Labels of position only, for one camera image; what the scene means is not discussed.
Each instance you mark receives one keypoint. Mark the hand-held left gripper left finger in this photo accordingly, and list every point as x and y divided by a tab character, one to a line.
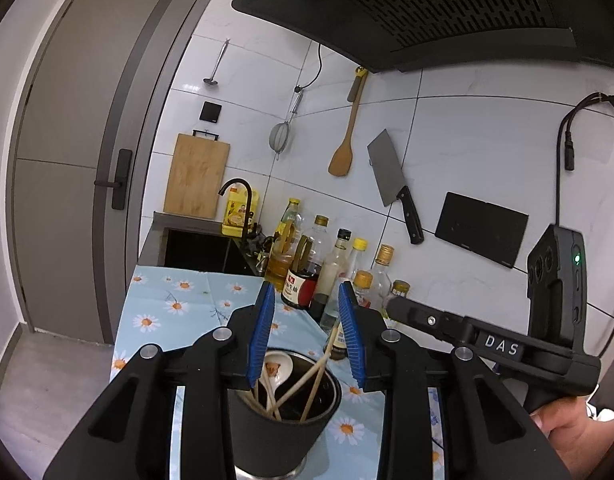
262	332

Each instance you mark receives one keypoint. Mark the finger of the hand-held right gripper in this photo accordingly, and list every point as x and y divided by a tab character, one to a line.
427	321

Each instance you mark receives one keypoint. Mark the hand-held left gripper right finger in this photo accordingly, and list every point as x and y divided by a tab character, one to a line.
349	342

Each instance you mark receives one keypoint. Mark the white spoon cartoon boy print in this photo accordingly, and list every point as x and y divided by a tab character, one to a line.
278	367

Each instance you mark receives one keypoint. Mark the wooden chopstick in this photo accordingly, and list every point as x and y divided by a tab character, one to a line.
312	390
299	385
267	402

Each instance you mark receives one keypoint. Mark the black utensil holder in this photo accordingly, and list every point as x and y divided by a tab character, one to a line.
272	440

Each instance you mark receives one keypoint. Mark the person's right hand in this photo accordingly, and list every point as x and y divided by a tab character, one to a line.
572	430

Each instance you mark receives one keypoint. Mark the small jar gold lid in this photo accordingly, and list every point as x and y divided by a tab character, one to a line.
399	289

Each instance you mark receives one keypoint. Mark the small jar yellow lid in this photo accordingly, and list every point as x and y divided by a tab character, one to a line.
363	285

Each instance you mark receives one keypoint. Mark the soy sauce bottle red label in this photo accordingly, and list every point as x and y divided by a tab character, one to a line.
299	285

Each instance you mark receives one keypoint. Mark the clear bottle gold cap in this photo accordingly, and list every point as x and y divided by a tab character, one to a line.
383	270

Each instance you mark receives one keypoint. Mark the golden oil bottle yellow cap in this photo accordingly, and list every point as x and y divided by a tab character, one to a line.
279	260

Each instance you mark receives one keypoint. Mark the tall bottle black cap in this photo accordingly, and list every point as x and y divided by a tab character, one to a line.
332	270

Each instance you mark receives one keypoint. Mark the black rectangular board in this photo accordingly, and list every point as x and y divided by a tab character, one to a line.
482	227

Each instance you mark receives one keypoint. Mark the slim bottle yellow cap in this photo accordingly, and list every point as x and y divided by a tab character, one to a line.
358	250

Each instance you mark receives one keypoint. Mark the black kitchen sink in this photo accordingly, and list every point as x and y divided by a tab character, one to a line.
197	250

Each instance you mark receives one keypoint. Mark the blue daisy tablecloth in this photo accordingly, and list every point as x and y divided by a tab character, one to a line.
152	305

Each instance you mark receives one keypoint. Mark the black faucet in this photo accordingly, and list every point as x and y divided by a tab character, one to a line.
248	210

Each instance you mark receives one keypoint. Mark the wooden cutting board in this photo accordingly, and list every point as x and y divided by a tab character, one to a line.
197	175

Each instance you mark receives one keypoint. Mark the wooden spatula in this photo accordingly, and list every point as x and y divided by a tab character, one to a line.
341	157

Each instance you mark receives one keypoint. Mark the steel mesh strainer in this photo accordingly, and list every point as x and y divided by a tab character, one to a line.
280	137

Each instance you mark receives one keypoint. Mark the steel ladle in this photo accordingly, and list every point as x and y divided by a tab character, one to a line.
210	81

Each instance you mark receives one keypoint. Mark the grey door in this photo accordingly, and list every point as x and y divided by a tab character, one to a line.
77	110

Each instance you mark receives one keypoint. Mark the black range hood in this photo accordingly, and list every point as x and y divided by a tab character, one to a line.
412	5

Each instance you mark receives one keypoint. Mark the black wall switch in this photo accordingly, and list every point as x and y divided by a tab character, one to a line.
210	112

